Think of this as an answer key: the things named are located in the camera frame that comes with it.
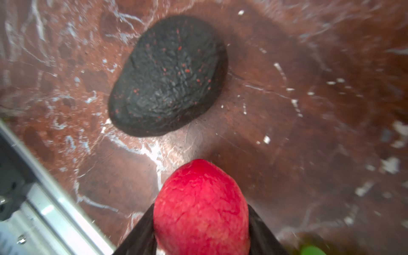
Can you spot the black fake avocado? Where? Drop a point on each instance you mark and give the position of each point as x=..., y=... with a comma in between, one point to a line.
x=174, y=74

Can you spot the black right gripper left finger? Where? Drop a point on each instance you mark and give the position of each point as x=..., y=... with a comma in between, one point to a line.
x=141, y=240

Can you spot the aluminium front rail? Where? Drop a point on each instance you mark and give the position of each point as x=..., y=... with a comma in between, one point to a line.
x=37, y=216

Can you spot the green fake grape bunch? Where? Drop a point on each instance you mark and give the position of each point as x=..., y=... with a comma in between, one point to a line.
x=311, y=250

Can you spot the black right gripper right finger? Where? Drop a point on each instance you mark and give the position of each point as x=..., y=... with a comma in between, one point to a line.
x=262, y=240

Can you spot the red fake peach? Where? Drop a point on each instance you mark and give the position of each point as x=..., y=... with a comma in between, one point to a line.
x=201, y=210

